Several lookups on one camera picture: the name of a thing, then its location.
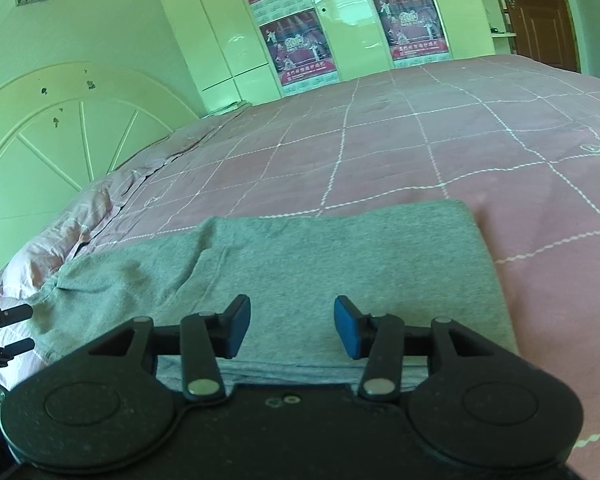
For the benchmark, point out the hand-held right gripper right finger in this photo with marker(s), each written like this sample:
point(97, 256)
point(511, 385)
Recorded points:
point(347, 327)

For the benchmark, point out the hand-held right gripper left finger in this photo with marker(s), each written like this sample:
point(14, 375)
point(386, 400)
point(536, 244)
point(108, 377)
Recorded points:
point(240, 325)

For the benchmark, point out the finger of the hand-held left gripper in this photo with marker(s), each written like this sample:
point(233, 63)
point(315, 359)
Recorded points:
point(16, 347)
point(15, 313)

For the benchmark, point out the grey pants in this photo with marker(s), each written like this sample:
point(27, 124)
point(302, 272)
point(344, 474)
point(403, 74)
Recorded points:
point(330, 265)

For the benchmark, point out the pink checked pillow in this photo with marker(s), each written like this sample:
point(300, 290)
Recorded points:
point(80, 220)

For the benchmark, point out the white arched headboard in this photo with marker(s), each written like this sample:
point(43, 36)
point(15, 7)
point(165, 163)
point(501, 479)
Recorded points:
point(55, 140)

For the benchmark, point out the pink checked bed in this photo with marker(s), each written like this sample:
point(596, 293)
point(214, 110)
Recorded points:
point(430, 150)

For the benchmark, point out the white glossy wardrobe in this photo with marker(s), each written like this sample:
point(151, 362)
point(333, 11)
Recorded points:
point(350, 5)

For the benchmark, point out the white corner shelf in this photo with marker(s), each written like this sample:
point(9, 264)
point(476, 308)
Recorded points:
point(495, 20)

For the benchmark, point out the brown wooden door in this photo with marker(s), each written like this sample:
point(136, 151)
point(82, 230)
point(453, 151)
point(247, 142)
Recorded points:
point(535, 15)

